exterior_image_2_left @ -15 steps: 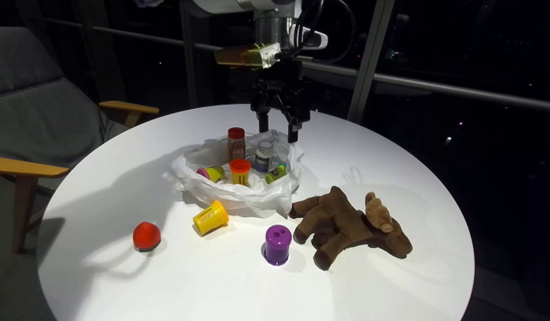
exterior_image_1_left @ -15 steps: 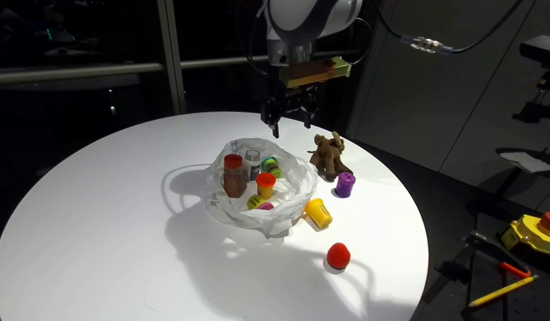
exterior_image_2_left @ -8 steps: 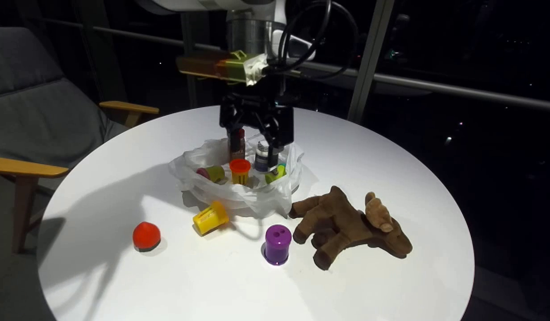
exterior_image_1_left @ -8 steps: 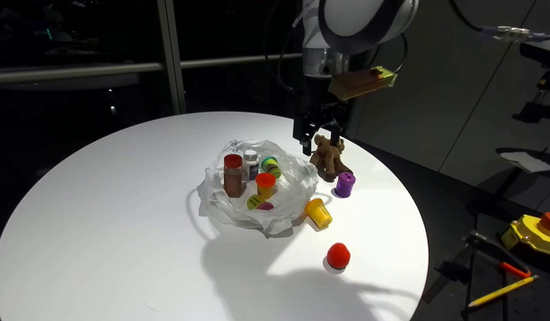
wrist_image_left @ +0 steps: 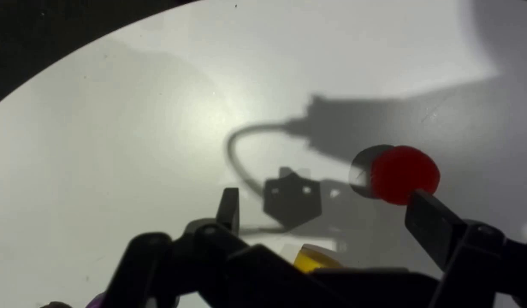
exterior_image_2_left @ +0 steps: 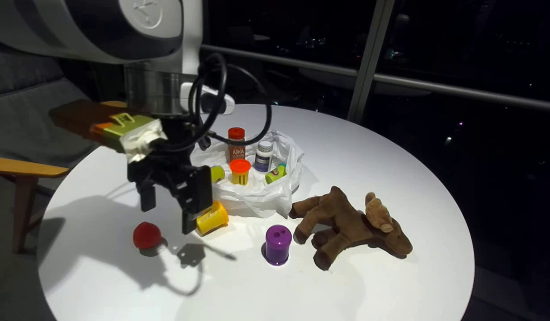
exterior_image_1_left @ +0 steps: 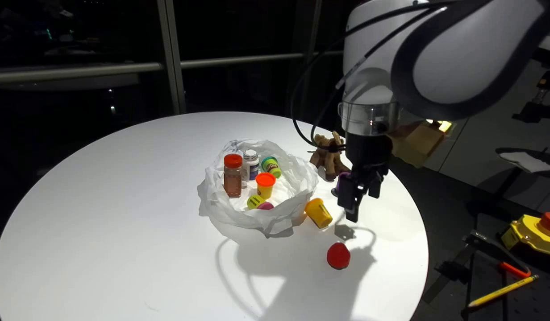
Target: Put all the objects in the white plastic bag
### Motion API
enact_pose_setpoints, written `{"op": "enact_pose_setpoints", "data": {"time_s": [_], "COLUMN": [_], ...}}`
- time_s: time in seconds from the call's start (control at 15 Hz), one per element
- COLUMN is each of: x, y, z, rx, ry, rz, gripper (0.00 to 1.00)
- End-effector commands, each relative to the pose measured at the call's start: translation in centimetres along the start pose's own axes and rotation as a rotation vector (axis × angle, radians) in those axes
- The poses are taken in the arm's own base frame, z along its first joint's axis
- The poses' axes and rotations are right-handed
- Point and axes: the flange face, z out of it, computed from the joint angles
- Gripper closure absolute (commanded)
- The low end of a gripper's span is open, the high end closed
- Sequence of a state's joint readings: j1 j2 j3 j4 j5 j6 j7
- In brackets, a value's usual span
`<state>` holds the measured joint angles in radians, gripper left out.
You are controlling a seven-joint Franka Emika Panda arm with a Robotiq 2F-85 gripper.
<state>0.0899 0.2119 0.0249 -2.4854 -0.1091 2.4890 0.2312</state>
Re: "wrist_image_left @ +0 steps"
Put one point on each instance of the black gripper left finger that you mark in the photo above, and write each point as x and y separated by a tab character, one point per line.
217	267

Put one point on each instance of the red cap white base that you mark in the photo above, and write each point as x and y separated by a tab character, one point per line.
402	171

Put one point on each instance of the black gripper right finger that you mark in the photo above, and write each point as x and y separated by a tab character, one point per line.
474	267

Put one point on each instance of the yellow can barcode orange lid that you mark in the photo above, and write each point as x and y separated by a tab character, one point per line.
314	259

